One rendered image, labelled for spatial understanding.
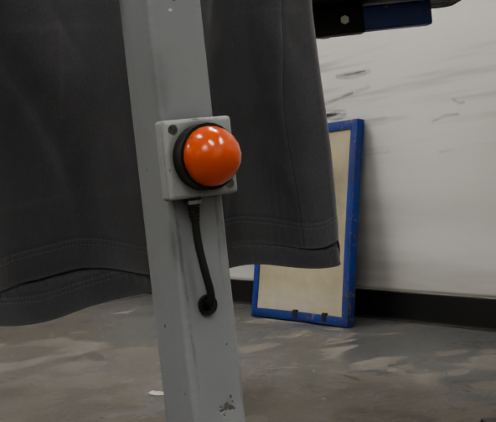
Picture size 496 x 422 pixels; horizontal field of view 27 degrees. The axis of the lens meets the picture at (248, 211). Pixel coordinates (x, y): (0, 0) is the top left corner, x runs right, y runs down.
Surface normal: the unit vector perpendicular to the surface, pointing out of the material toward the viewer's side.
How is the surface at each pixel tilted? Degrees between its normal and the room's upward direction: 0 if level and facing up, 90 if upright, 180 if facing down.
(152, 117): 90
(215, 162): 99
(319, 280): 78
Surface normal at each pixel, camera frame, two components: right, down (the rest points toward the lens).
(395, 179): -0.83, 0.12
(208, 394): 0.57, 0.00
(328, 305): -0.83, -0.10
